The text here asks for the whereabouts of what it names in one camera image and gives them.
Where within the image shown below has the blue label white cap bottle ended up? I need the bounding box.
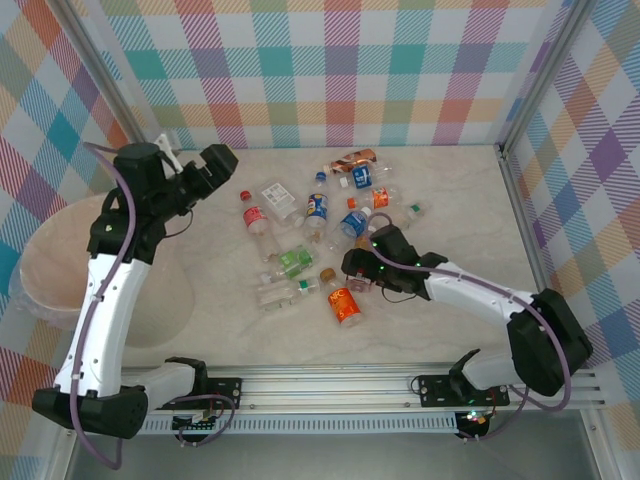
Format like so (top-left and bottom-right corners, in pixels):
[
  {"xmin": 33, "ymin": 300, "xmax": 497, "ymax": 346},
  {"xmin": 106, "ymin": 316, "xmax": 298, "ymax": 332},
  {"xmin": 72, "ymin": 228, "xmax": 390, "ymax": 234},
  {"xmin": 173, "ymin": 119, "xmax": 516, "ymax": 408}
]
[{"xmin": 326, "ymin": 206, "xmax": 375, "ymax": 255}]

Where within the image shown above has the clear bottle green cap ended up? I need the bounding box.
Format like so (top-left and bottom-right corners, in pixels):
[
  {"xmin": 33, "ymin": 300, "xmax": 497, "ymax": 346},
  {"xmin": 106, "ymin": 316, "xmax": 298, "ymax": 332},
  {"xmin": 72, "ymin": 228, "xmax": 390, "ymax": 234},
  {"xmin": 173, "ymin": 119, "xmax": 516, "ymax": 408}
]
[{"xmin": 398, "ymin": 200, "xmax": 432, "ymax": 232}]

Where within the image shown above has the orange label orange cap bottle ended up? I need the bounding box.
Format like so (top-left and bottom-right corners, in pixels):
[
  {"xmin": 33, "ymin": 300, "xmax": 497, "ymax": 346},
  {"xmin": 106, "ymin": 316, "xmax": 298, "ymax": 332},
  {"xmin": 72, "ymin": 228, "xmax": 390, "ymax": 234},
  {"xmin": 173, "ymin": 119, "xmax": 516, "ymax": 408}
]
[{"xmin": 346, "ymin": 185, "xmax": 402, "ymax": 211}]

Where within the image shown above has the red label red cap bottle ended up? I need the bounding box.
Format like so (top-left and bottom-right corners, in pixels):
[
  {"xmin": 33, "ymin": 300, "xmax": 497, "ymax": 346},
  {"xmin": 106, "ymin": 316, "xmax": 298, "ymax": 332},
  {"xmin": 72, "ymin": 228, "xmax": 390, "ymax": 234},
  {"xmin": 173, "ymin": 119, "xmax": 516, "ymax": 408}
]
[{"xmin": 237, "ymin": 188, "xmax": 282, "ymax": 265}]

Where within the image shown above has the square clear white label bottle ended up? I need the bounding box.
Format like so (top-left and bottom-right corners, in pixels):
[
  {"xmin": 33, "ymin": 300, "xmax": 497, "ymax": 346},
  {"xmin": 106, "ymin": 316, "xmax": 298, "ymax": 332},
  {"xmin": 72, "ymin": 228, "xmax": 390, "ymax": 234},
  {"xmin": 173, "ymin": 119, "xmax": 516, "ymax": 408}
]
[{"xmin": 256, "ymin": 181, "xmax": 306, "ymax": 230}]

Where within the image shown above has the blue yellow label blue cap bottle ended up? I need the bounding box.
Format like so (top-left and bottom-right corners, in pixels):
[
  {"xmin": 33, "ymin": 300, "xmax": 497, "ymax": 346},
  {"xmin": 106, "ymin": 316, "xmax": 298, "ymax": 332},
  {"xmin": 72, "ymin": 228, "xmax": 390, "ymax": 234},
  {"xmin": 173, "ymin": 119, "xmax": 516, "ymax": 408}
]
[{"xmin": 304, "ymin": 170, "xmax": 331, "ymax": 245}]

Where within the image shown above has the green label plastic bottle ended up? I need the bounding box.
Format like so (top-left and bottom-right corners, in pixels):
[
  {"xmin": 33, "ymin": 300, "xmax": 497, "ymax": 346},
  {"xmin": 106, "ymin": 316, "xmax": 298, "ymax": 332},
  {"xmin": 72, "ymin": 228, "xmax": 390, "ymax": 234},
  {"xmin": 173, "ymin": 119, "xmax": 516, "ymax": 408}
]
[{"xmin": 258, "ymin": 243, "xmax": 321, "ymax": 285}]

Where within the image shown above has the clear bottle green white label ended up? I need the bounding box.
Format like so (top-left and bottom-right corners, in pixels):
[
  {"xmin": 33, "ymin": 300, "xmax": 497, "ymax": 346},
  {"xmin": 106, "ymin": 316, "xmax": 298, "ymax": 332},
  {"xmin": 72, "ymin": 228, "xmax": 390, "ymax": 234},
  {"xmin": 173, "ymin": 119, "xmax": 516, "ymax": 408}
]
[{"xmin": 256, "ymin": 277, "xmax": 322, "ymax": 315}]

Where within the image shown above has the round beige bin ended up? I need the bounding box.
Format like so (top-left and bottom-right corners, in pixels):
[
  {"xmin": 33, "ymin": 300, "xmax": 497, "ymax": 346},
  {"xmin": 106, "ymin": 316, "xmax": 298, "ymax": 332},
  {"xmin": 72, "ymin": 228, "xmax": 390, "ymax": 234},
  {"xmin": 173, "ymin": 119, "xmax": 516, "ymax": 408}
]
[{"xmin": 18, "ymin": 193, "xmax": 195, "ymax": 350}]

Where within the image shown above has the clear plastic bin liner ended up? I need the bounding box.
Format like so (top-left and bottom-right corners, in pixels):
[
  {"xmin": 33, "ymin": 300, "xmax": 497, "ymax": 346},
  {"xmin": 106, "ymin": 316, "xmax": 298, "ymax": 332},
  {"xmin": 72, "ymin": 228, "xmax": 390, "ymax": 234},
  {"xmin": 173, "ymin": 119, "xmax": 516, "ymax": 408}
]
[{"xmin": 7, "ymin": 269, "xmax": 36, "ymax": 326}]

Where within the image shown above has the clear bottle square blue label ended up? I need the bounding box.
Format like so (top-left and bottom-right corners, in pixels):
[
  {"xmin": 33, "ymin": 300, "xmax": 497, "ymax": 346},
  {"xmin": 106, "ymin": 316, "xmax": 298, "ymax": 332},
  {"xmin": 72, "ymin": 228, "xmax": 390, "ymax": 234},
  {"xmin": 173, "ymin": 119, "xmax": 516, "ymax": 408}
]
[{"xmin": 338, "ymin": 162, "xmax": 395, "ymax": 191}]

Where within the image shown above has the copper brown label bottle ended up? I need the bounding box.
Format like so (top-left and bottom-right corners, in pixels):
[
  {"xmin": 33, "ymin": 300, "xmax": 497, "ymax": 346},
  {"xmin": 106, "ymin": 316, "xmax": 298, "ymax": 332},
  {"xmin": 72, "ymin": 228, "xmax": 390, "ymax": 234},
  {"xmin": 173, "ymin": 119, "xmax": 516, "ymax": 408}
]
[{"xmin": 327, "ymin": 148, "xmax": 380, "ymax": 176}]

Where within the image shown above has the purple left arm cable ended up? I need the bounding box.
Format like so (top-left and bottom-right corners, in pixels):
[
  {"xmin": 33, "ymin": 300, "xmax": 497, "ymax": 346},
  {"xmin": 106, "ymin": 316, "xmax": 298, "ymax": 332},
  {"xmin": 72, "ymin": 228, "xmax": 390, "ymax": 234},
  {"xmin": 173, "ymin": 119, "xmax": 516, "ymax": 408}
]
[{"xmin": 69, "ymin": 142, "xmax": 237, "ymax": 471}]

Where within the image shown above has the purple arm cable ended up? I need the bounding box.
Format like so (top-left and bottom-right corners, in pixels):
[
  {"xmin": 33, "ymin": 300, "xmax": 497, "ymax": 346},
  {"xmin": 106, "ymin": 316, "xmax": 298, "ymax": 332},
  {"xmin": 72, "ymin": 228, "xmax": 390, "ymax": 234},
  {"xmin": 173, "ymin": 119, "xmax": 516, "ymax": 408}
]
[
  {"xmin": 69, "ymin": 142, "xmax": 237, "ymax": 471},
  {"xmin": 367, "ymin": 212, "xmax": 574, "ymax": 444}
]

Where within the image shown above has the thin black right gripper cable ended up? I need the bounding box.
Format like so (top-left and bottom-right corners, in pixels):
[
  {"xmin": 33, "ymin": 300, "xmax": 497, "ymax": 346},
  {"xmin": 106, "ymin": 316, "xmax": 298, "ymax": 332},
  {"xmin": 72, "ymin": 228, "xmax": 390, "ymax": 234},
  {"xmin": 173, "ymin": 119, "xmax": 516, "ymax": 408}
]
[{"xmin": 377, "ymin": 287, "xmax": 419, "ymax": 305}]

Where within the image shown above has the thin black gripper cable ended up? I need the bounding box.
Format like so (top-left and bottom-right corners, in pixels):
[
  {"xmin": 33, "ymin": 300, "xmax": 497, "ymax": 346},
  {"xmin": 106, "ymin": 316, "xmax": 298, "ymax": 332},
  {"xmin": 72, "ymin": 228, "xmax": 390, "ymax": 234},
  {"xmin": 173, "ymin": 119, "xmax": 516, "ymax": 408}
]
[
  {"xmin": 377, "ymin": 287, "xmax": 419, "ymax": 305},
  {"xmin": 162, "ymin": 207, "xmax": 195, "ymax": 240}
]

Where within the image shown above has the thin black left gripper cable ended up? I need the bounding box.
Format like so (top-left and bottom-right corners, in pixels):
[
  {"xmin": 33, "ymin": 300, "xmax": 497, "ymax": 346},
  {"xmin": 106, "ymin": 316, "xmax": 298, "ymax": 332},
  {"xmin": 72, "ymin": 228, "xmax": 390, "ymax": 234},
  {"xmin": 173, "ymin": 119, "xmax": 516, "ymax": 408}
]
[{"xmin": 162, "ymin": 207, "xmax": 195, "ymax": 240}]

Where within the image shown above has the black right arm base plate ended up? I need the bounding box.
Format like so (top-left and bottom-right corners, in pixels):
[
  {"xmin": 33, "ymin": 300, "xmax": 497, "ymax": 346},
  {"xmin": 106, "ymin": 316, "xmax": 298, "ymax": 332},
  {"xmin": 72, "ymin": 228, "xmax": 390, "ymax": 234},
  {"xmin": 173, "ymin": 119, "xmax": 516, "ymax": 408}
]
[{"xmin": 416, "ymin": 374, "xmax": 512, "ymax": 409}]

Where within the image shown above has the aluminium side rail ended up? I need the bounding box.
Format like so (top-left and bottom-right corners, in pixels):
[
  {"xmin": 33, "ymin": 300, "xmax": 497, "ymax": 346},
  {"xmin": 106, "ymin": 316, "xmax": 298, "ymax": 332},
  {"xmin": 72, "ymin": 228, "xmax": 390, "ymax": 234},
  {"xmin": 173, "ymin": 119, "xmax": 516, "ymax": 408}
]
[{"xmin": 497, "ymin": 142, "xmax": 551, "ymax": 291}]

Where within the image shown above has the aluminium mounting rail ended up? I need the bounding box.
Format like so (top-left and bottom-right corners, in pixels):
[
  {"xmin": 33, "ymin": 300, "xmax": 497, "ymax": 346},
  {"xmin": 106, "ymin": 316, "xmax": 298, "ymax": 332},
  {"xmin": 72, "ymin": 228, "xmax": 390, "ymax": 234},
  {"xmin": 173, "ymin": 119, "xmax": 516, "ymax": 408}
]
[{"xmin": 119, "ymin": 363, "xmax": 607, "ymax": 412}]

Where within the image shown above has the aluminium corner post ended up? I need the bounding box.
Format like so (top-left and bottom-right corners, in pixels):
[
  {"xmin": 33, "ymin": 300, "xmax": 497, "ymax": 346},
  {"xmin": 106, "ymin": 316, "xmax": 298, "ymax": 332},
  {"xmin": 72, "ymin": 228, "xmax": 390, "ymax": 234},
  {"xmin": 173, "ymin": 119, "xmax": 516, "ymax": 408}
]
[
  {"xmin": 499, "ymin": 0, "xmax": 599, "ymax": 151},
  {"xmin": 62, "ymin": 0, "xmax": 156, "ymax": 154}
]

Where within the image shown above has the white slotted cable duct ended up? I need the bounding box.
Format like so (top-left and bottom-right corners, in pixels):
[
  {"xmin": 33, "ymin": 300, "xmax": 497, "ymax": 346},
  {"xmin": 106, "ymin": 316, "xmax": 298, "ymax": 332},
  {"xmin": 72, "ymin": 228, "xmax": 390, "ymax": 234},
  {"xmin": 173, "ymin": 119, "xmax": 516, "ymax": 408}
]
[{"xmin": 139, "ymin": 412, "xmax": 459, "ymax": 436}]

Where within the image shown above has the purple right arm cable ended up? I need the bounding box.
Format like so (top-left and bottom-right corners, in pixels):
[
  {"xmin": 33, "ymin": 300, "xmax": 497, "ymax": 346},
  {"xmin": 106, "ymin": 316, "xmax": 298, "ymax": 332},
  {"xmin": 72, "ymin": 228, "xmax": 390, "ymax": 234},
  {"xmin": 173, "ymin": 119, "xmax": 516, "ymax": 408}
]
[{"xmin": 367, "ymin": 212, "xmax": 574, "ymax": 444}]

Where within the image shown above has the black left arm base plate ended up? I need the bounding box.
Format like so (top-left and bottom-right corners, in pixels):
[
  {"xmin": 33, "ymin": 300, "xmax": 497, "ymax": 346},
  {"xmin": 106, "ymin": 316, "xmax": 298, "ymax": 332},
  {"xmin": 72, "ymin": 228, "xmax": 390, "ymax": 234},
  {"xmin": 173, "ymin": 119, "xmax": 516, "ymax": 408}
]
[{"xmin": 204, "ymin": 377, "xmax": 245, "ymax": 410}]

